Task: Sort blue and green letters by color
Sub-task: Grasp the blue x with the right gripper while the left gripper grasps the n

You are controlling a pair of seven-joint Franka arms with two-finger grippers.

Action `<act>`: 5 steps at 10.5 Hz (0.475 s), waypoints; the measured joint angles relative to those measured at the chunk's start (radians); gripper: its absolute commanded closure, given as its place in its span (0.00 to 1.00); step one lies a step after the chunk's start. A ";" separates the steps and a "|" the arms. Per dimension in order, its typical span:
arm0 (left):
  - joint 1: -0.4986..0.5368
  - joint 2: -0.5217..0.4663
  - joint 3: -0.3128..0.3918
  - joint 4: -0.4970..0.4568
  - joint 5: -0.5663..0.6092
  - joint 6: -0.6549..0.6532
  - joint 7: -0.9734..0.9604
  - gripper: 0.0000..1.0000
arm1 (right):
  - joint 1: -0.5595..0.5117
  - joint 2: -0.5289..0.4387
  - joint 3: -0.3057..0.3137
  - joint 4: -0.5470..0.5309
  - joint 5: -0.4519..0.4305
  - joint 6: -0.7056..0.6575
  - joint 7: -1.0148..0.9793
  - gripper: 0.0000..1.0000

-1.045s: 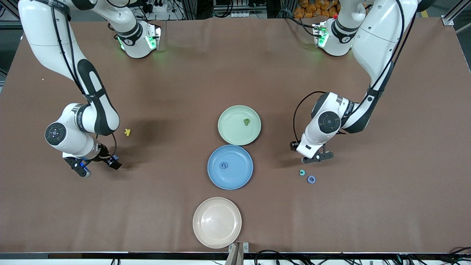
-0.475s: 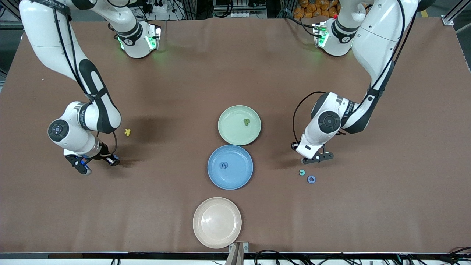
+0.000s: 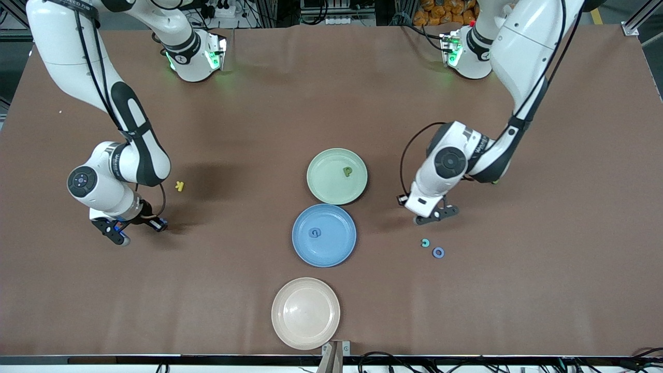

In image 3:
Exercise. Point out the green foam letter P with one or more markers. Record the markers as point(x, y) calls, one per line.
point(347, 171)

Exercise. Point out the blue foam letter G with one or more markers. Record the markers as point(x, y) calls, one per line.
point(311, 233)

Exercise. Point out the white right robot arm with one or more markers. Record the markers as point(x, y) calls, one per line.
point(57, 46)

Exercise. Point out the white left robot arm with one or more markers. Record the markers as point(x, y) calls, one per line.
point(533, 46)

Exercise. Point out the blue foam letter O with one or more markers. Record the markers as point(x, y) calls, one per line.
point(434, 253)

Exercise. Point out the brown table cover sheet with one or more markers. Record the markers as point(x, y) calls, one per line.
point(207, 290)

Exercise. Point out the green plastic plate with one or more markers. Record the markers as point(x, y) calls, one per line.
point(331, 189)

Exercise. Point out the blue plastic plate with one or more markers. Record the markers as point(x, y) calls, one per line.
point(331, 251)

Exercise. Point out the beige plastic plate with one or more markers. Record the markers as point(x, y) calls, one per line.
point(305, 313)

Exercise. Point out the bag of orange objects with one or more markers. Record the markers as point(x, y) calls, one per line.
point(445, 10)

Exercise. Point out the silver equipment rack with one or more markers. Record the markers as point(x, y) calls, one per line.
point(336, 10)

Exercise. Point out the white power strip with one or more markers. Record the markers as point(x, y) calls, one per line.
point(222, 9)

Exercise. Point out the metal clamp bracket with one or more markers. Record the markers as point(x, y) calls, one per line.
point(336, 349)

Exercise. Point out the aluminium frame profile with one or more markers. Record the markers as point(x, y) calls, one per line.
point(630, 28)
point(15, 35)

